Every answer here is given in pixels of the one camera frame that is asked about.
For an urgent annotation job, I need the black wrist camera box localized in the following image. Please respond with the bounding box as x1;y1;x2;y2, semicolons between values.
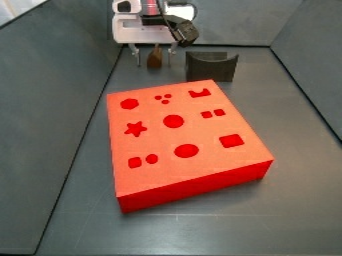
141;14;199;47

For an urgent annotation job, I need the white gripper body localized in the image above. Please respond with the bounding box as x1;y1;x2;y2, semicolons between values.
109;0;197;45

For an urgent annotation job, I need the black curved fixture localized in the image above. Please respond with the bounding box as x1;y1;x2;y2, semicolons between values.
185;51;239;82

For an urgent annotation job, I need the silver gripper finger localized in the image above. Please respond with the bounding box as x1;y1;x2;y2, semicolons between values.
167;42;177;67
128;43;140;67

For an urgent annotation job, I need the red block with shaped holes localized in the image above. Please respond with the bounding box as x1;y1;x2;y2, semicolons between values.
107;80;274;213

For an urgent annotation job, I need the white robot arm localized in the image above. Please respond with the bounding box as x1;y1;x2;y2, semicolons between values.
112;0;199;69

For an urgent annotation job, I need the brown three prong object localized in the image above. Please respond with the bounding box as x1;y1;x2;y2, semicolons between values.
147;45;163;69

